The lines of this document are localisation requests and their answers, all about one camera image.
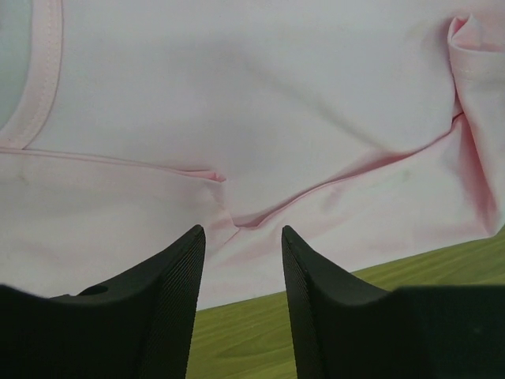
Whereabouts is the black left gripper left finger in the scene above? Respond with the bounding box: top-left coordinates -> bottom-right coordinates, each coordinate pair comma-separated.
1,225 -> 206,378

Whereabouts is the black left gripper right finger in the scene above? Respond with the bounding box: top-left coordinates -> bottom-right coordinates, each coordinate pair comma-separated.
281,227 -> 504,379

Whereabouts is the pink t shirt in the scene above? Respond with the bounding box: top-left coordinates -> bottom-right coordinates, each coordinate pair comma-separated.
1,1 -> 504,309

